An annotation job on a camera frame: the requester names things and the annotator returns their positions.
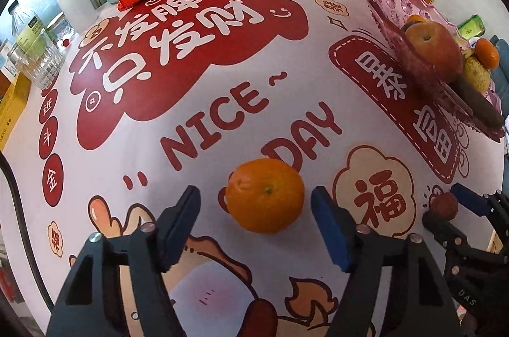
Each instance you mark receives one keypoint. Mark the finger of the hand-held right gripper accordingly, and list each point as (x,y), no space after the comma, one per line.
(445,231)
(469,198)

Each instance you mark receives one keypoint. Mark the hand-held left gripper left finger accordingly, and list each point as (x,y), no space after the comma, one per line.
(179,231)

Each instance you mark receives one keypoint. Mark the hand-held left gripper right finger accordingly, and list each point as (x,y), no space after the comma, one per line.
(332,231)

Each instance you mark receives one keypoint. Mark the brown lychee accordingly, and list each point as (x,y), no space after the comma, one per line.
(443,205)

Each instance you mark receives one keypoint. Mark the orange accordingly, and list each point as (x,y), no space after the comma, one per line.
(415,19)
(487,53)
(264,198)

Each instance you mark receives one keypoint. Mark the dark green cucumber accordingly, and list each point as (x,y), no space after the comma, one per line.
(477,102)

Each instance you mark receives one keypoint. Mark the yellow pear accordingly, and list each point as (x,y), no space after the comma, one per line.
(477,74)

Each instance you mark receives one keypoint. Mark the red apple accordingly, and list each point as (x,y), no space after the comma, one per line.
(431,51)

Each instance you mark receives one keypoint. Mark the printed red and white tablecloth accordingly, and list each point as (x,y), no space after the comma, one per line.
(222,82)

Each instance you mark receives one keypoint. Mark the yellow-green packet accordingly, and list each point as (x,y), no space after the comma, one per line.
(471,27)

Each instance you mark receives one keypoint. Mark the red object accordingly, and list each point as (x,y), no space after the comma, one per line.
(10,285)

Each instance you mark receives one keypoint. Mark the yellow box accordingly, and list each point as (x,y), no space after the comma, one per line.
(12,110)

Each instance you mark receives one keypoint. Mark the ribbed glass cup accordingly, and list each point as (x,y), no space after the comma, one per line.
(37,62)

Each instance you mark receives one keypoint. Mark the clear bottle with green label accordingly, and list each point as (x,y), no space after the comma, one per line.
(30,31)

